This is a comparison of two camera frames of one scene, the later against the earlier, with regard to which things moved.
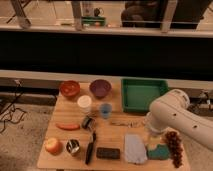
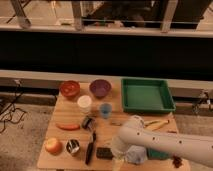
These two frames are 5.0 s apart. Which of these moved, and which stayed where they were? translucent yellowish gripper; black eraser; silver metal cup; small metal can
Moved: translucent yellowish gripper
Stayed: black eraser; silver metal cup; small metal can
